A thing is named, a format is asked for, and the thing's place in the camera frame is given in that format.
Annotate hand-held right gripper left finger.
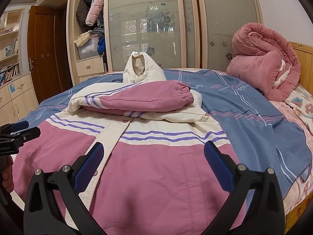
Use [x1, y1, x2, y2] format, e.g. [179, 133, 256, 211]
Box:
[24, 142, 104, 235]

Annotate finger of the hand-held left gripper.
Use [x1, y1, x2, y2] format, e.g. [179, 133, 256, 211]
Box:
[11, 127, 41, 150]
[0, 121, 30, 135]

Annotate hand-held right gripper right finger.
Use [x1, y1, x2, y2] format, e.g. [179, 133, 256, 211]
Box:
[204, 141, 286, 235]

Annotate pink and white hooded jacket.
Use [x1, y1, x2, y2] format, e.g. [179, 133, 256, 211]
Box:
[11, 52, 247, 235]

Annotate person's left hand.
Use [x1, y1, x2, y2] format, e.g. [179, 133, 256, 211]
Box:
[0, 156, 14, 194]

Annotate beige low cabinet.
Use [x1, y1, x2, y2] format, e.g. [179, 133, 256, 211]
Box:
[0, 72, 40, 128]

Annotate row of books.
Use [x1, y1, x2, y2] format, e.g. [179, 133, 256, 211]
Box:
[0, 64, 19, 86]

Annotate blue striped blanket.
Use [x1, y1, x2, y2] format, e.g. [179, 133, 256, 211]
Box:
[18, 69, 312, 191]

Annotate brown wooden door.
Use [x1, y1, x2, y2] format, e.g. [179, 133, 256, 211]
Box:
[27, 5, 74, 104]

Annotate beige wardrobe drawer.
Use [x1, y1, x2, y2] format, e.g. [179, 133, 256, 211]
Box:
[78, 73, 107, 85]
[76, 57, 106, 76]

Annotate beige bookshelf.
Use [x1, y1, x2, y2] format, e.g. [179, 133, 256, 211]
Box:
[0, 8, 25, 86]

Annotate clear plastic storage box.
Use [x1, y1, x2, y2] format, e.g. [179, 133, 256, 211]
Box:
[78, 38, 99, 60]

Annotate white floral sheet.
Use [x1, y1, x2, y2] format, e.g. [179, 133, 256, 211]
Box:
[285, 83, 313, 128]

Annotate pale yellow cloth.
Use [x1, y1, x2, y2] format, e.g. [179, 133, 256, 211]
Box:
[74, 31, 93, 47]

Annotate beige wardrobe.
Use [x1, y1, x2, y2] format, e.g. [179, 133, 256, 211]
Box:
[67, 0, 263, 91]

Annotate rolled pink quilt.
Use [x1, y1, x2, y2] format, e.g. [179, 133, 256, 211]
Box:
[226, 23, 301, 102]

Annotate hanging dark jacket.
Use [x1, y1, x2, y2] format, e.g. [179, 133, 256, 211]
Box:
[76, 0, 94, 26]

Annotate hanging pink puffer jacket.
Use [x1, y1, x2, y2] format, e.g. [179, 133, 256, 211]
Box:
[85, 0, 104, 27]

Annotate frosted sliding door large flowers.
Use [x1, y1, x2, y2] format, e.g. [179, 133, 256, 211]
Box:
[105, 0, 196, 72]

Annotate frosted sliding door small flowers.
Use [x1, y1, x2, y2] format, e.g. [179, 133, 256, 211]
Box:
[194, 0, 263, 71]

